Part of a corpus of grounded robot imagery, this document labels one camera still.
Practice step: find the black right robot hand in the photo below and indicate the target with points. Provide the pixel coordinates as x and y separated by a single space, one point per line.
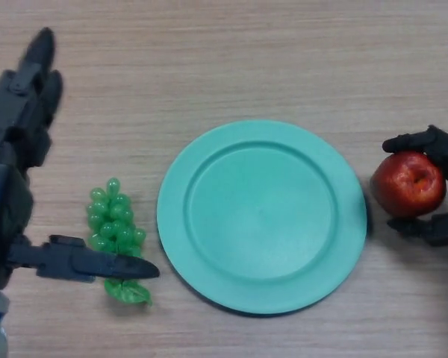
444 149

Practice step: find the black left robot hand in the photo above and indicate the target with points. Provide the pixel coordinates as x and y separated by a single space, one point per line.
7 194

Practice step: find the red apple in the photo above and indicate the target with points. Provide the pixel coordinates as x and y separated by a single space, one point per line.
407 186

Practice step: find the green round plate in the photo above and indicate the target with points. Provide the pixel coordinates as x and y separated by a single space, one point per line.
261 220

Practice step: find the green grape bunch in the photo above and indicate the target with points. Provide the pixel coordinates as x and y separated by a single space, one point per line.
115 223

